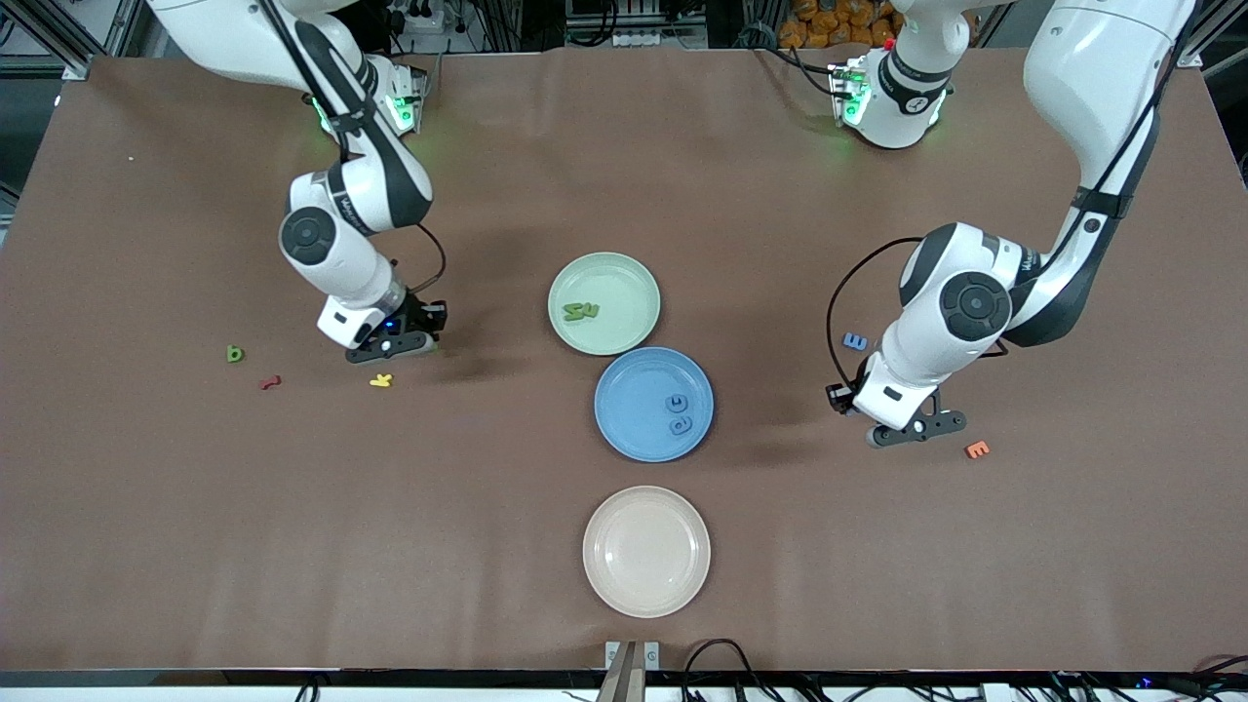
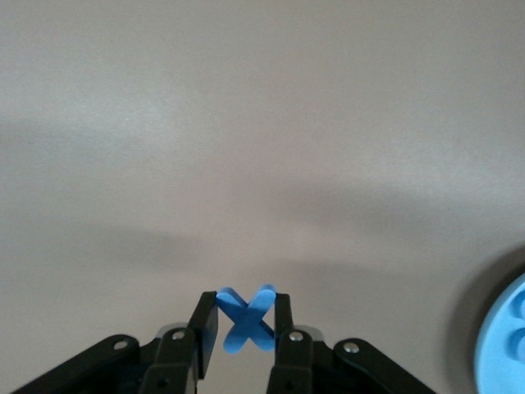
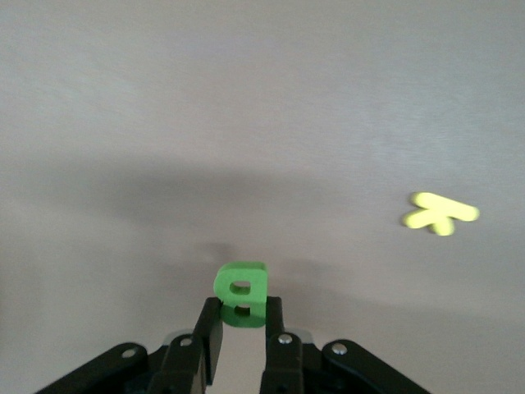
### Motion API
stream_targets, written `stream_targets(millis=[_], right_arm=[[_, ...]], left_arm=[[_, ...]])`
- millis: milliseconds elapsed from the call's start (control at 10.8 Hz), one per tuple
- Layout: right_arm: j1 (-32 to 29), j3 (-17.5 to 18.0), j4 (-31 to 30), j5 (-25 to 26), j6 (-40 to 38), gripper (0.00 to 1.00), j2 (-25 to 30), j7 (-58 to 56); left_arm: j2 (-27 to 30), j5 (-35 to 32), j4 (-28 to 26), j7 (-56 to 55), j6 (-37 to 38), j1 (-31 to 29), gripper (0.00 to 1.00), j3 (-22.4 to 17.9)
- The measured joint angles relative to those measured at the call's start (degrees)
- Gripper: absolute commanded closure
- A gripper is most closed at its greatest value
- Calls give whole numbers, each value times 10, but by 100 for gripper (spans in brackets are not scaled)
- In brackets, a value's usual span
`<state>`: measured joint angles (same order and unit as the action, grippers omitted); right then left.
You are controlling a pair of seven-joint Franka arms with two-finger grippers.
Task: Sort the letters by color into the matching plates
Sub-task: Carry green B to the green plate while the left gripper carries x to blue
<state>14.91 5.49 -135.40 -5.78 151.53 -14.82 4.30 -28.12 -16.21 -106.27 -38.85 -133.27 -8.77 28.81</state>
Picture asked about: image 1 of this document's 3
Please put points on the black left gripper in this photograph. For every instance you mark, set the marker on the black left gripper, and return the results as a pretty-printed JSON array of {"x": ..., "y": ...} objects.
[{"x": 844, "y": 396}]

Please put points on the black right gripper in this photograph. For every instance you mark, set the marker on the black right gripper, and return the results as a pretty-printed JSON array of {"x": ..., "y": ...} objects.
[{"x": 426, "y": 314}]

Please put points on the blue letter E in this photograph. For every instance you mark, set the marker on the blue letter E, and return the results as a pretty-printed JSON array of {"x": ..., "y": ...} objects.
[{"x": 855, "y": 341}]

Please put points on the blue letter a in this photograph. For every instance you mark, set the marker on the blue letter a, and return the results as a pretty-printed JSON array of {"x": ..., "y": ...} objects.
[{"x": 674, "y": 426}]

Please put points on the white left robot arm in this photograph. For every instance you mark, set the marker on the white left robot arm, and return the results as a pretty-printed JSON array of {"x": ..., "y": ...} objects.
[{"x": 1092, "y": 97}]

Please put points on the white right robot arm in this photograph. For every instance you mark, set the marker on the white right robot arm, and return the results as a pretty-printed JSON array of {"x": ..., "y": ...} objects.
[{"x": 390, "y": 185}]

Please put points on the orange letter E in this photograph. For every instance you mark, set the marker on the orange letter E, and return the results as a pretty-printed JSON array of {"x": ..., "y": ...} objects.
[{"x": 977, "y": 449}]

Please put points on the green plate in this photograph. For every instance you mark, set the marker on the green plate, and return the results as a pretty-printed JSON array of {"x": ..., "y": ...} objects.
[{"x": 614, "y": 278}]

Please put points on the blue plate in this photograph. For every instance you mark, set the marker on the blue plate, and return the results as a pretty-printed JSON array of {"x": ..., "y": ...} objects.
[{"x": 634, "y": 380}]

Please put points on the beige plate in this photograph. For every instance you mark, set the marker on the beige plate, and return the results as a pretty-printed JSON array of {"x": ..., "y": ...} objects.
[{"x": 646, "y": 551}]

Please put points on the brown table cover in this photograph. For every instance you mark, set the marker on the brown table cover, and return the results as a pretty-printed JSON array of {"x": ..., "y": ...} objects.
[{"x": 292, "y": 546}]

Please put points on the white power strip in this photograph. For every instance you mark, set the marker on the white power strip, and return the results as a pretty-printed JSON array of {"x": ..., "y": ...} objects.
[
  {"x": 643, "y": 39},
  {"x": 427, "y": 14}
]

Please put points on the metal equipment rack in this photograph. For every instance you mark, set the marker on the metal equipment rack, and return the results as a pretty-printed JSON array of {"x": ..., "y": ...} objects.
[{"x": 585, "y": 15}]

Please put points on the bag of orange items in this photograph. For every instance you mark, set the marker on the bag of orange items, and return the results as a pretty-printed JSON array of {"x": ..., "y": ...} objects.
[{"x": 829, "y": 24}]

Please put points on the aluminium camera mount post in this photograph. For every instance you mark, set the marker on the aluminium camera mount post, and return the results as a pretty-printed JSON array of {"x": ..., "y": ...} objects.
[{"x": 624, "y": 673}]

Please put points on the aluminium frame rail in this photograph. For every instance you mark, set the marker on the aluminium frame rail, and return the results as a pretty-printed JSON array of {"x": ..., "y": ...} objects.
[
  {"x": 1189, "y": 57},
  {"x": 76, "y": 66}
]

